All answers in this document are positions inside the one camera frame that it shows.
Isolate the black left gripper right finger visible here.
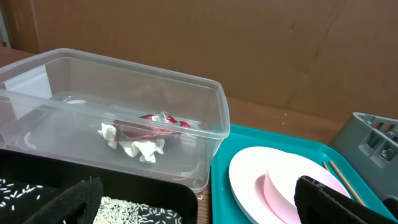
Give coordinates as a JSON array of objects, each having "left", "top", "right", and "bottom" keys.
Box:
[{"left": 294, "top": 175, "right": 397, "bottom": 224}]

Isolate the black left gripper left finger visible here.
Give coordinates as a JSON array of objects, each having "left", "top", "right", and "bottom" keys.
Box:
[{"left": 23, "top": 177, "right": 103, "bottom": 224}]

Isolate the pink small plate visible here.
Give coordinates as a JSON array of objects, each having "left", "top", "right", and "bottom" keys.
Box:
[{"left": 262, "top": 168, "right": 301, "bottom": 224}]

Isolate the wooden chopstick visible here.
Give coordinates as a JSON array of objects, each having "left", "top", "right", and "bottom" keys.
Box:
[
  {"left": 322, "top": 161, "right": 330, "bottom": 172},
  {"left": 329, "top": 161, "right": 366, "bottom": 206}
]

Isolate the white large plate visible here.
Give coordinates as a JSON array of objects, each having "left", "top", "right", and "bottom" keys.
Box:
[{"left": 229, "top": 146, "right": 349, "bottom": 223}]

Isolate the white tissue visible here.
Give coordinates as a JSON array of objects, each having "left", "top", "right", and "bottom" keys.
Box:
[{"left": 97, "top": 123, "right": 165, "bottom": 164}]

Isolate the red snack wrapper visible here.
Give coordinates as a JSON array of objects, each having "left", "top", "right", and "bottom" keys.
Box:
[{"left": 113, "top": 112, "right": 190, "bottom": 141}]

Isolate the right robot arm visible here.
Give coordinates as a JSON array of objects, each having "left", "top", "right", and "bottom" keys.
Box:
[{"left": 382, "top": 196, "right": 398, "bottom": 219}]

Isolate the black food waste tray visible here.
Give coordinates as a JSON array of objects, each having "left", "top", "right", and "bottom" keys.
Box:
[{"left": 1, "top": 149, "right": 198, "bottom": 223}]

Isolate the grey dishwasher rack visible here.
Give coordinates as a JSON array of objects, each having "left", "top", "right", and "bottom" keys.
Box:
[{"left": 329, "top": 112, "right": 397, "bottom": 200}]

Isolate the spilled white rice pile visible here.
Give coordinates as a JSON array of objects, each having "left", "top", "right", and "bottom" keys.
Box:
[{"left": 1, "top": 179, "right": 183, "bottom": 224}]

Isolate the teal plastic tray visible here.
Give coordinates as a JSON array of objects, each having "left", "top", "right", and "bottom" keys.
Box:
[{"left": 211, "top": 125, "right": 395, "bottom": 223}]

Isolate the clear plastic bin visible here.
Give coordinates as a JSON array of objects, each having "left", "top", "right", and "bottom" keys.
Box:
[{"left": 1, "top": 49, "right": 231, "bottom": 192}]

